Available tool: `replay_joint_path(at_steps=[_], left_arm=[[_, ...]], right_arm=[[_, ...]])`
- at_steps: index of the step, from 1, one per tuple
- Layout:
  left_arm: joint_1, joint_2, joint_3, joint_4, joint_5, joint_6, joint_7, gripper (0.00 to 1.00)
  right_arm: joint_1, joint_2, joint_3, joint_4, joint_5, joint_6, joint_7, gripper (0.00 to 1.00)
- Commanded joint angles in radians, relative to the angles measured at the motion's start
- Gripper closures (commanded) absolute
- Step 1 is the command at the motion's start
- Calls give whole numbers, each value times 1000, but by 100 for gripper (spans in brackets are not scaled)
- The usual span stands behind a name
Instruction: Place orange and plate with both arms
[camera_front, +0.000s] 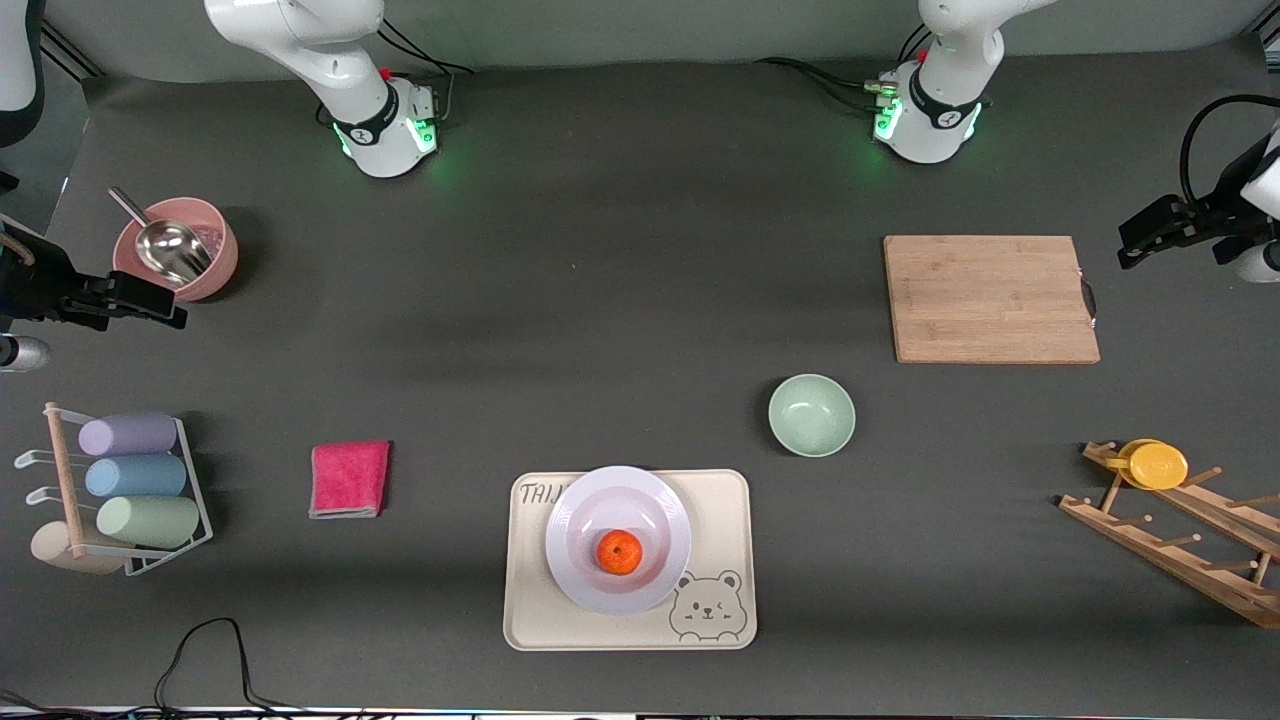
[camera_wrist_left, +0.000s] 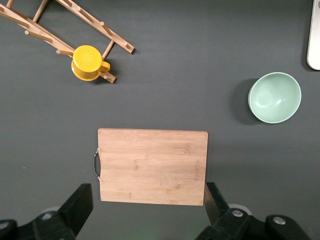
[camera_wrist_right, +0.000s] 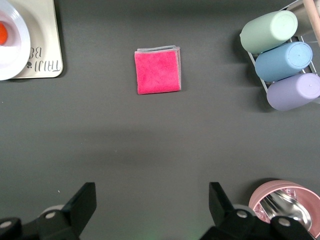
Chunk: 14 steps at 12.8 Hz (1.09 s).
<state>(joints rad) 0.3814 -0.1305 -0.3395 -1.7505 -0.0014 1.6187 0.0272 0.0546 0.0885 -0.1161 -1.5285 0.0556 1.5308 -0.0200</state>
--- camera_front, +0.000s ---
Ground pale lavender round plate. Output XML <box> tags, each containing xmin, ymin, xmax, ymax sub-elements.
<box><xmin>545</xmin><ymin>466</ymin><xmax>693</xmax><ymax>616</ymax></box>

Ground orange fruit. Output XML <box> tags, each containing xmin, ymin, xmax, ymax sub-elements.
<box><xmin>597</xmin><ymin>530</ymin><xmax>644</xmax><ymax>577</ymax></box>

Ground metal scoop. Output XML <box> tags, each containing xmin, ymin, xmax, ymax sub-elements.
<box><xmin>108</xmin><ymin>186</ymin><xmax>214</xmax><ymax>286</ymax></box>

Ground pink bowl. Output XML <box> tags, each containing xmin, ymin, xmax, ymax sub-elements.
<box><xmin>111</xmin><ymin>196</ymin><xmax>240</xmax><ymax>304</ymax></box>

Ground purple cup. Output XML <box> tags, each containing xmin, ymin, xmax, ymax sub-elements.
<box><xmin>78</xmin><ymin>411</ymin><xmax>179</xmax><ymax>458</ymax></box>

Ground blue cup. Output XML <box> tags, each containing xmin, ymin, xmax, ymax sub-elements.
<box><xmin>84</xmin><ymin>454</ymin><xmax>189</xmax><ymax>499</ymax></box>

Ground bamboo cutting board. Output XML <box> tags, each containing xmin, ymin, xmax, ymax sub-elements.
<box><xmin>883</xmin><ymin>235</ymin><xmax>1102</xmax><ymax>365</ymax></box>

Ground pale green cup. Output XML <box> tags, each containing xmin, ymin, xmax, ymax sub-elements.
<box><xmin>96</xmin><ymin>495</ymin><xmax>201</xmax><ymax>549</ymax></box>

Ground yellow mug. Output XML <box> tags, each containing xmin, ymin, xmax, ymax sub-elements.
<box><xmin>1105</xmin><ymin>438</ymin><xmax>1190</xmax><ymax>491</ymax></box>

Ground beige cup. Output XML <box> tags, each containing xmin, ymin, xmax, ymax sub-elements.
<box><xmin>29</xmin><ymin>521</ymin><xmax>131</xmax><ymax>577</ymax></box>

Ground pink folded cloth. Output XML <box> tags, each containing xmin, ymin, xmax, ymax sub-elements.
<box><xmin>308</xmin><ymin>440</ymin><xmax>392</xmax><ymax>520</ymax></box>

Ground wooden mug rack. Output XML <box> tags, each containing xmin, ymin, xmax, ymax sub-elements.
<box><xmin>1058</xmin><ymin>440</ymin><xmax>1280</xmax><ymax>631</ymax></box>

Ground mint green bowl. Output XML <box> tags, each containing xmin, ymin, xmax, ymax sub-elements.
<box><xmin>767</xmin><ymin>373</ymin><xmax>857</xmax><ymax>459</ymax></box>

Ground beige bear print tray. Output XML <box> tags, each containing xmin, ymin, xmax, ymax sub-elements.
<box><xmin>502</xmin><ymin>469</ymin><xmax>759</xmax><ymax>652</ymax></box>

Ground white wire cup rack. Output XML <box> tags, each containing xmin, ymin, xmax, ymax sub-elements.
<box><xmin>13</xmin><ymin>402</ymin><xmax>215</xmax><ymax>578</ymax></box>

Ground black cable on table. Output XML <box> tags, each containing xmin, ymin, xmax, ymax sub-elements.
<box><xmin>0</xmin><ymin>617</ymin><xmax>401</xmax><ymax>720</ymax></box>

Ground black right arm base cables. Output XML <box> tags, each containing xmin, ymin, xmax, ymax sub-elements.
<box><xmin>375</xmin><ymin>18</ymin><xmax>473</xmax><ymax>126</ymax></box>

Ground black arm base cables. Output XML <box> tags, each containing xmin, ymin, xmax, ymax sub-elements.
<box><xmin>755</xmin><ymin>25</ymin><xmax>936</xmax><ymax>113</ymax></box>
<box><xmin>375</xmin><ymin>18</ymin><xmax>473</xmax><ymax>126</ymax></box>

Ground black left arm base cables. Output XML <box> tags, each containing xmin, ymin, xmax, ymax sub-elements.
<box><xmin>755</xmin><ymin>25</ymin><xmax>936</xmax><ymax>113</ymax></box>

